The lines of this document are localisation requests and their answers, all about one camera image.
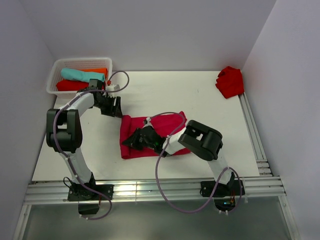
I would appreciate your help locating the orange rolled t shirt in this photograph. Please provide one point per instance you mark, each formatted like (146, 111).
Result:
(97, 70)

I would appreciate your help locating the white plastic basket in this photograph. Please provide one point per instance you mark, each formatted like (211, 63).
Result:
(74, 63)

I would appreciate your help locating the pink t shirt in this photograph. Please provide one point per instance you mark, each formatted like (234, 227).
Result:
(163, 125)

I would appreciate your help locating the teal rolled t shirt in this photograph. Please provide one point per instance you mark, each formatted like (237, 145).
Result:
(78, 75)

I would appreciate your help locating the aluminium side rail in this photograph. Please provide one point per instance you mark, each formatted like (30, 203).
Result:
(259, 153)

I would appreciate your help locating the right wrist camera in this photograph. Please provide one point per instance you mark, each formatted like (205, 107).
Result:
(147, 122)

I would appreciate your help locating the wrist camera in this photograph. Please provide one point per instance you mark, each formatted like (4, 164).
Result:
(147, 122)
(111, 88)

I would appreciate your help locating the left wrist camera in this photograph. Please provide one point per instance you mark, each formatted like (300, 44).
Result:
(111, 88)

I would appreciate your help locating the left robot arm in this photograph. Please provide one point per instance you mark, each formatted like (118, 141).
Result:
(63, 126)

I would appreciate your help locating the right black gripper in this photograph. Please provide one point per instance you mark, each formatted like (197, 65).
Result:
(132, 140)

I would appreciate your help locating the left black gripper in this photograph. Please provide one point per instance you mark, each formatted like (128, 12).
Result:
(113, 111)

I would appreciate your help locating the aluminium front rail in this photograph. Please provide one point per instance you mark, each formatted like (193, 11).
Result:
(55, 192)

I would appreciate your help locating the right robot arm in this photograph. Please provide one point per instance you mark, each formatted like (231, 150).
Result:
(194, 137)

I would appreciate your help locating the red crumpled t shirt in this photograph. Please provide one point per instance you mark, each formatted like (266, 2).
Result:
(230, 82)

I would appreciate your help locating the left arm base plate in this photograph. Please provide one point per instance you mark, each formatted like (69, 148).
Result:
(78, 193)

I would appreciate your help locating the red rolled t shirt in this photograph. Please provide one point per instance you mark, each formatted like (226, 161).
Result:
(70, 85)

